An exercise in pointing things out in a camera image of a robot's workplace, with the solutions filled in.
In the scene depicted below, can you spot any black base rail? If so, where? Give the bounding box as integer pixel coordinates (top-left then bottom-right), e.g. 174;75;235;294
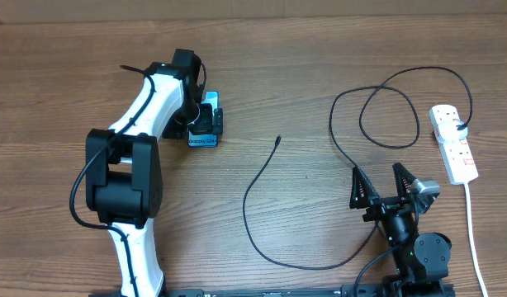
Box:
88;283;457;297

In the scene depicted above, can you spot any white charger plug adapter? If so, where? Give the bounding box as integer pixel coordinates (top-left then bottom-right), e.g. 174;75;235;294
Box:
434;120;468;144

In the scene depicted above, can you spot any blue Galaxy S24+ smartphone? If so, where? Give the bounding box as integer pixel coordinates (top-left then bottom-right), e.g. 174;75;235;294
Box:
188;91;220;148

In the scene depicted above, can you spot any white power strip cord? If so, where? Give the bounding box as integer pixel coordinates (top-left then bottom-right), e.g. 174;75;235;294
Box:
463;182;489;297

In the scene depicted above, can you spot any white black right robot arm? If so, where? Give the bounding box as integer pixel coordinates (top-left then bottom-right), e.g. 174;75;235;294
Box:
349;163;455;296

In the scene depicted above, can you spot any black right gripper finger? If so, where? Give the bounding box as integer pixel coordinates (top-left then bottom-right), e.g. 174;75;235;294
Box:
349;167;380;209
392;163;416;202

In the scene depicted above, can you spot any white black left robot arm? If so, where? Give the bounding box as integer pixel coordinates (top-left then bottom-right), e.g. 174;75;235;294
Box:
77;49;224;296

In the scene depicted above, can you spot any white power strip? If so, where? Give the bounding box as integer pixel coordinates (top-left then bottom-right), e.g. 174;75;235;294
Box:
429;105;479;185

